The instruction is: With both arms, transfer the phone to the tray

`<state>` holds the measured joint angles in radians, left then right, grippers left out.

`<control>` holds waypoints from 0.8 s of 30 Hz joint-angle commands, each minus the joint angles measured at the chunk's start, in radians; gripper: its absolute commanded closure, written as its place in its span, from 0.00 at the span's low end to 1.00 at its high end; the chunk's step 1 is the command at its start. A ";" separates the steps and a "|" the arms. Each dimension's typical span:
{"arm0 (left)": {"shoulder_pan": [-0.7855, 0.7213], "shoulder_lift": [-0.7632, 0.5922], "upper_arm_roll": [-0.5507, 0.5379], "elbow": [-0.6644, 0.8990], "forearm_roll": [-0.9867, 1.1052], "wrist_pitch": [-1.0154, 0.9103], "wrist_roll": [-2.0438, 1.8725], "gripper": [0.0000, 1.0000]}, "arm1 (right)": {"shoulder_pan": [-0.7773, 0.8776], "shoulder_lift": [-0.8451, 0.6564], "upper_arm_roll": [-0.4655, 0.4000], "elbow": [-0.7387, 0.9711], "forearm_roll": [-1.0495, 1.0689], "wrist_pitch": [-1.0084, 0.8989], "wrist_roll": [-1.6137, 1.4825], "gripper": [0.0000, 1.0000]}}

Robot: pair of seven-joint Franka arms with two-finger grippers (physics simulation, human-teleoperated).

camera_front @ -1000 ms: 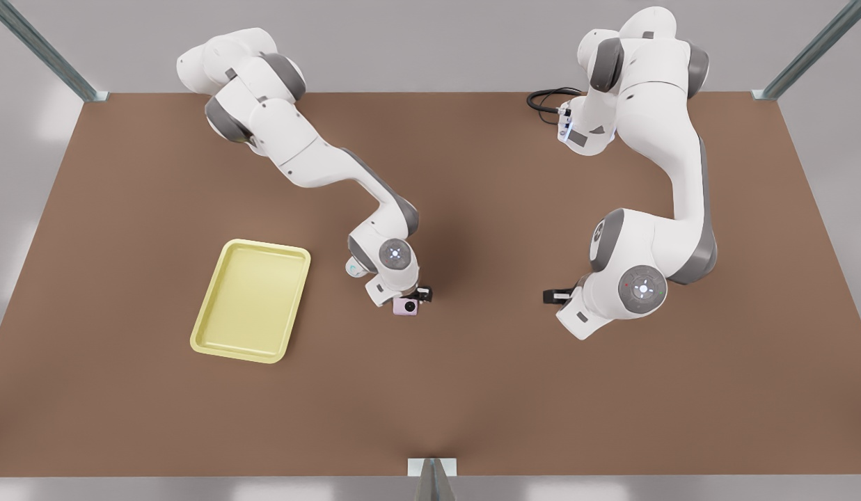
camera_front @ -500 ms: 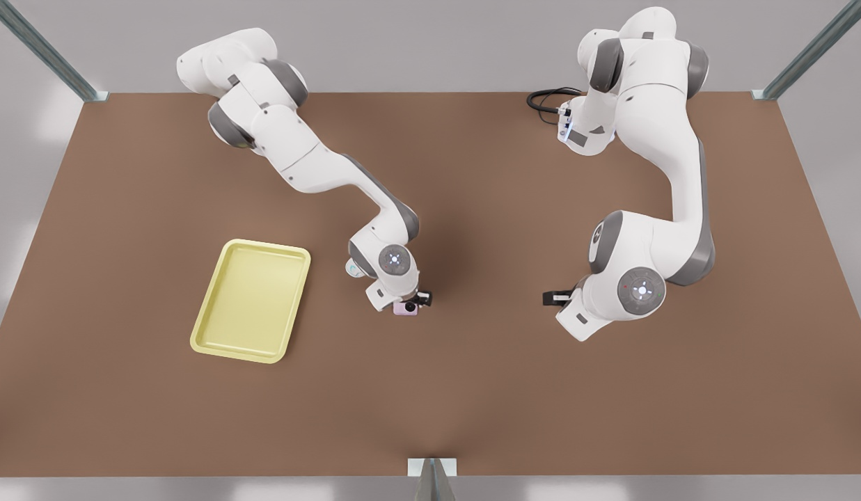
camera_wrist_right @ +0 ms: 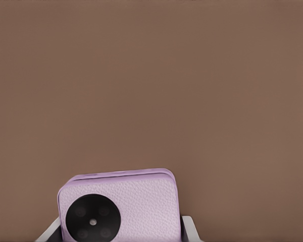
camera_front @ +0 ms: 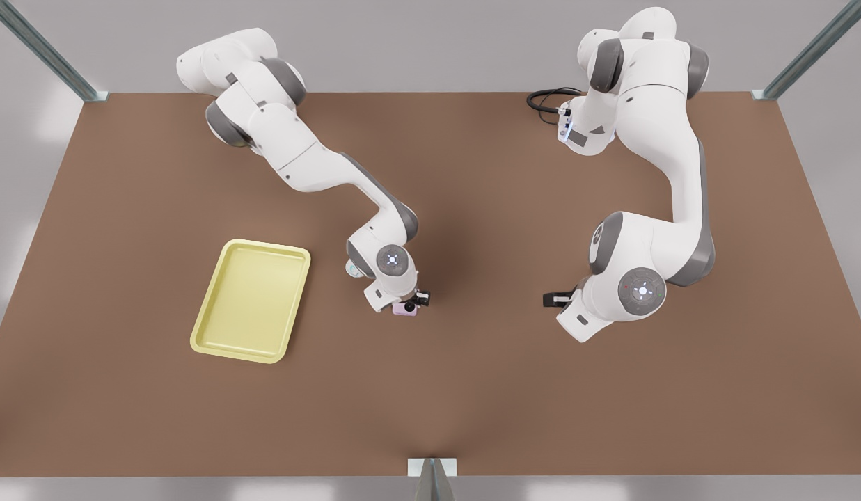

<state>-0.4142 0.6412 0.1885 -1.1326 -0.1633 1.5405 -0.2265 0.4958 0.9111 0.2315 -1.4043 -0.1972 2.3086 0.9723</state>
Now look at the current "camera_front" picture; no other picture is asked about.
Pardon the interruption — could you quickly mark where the yellow rectangular tray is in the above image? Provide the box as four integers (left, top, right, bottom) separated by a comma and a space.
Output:
190, 239, 312, 365

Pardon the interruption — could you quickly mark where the silver frame post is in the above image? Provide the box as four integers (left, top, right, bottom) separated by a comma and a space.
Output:
752, 0, 861, 101
0, 0, 109, 103
408, 458, 458, 501

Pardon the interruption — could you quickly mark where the black cable loop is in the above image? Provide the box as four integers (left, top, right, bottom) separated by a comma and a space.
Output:
526, 87, 584, 127

